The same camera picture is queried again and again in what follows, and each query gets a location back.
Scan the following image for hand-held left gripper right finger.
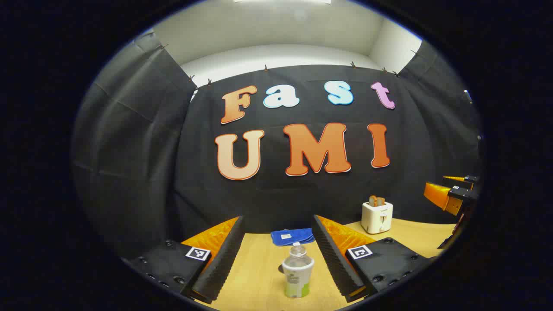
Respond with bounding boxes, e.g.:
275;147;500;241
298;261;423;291
311;214;437;303

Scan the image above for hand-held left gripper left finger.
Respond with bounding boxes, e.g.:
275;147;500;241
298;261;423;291
123;215;246;305

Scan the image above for clear plastic water bottle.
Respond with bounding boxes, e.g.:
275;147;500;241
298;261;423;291
282;245;315;298

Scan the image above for blue folded towel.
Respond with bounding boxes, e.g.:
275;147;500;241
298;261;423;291
270;228;316;247

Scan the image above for white toaster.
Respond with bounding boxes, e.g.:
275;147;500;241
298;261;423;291
361;201;394;235

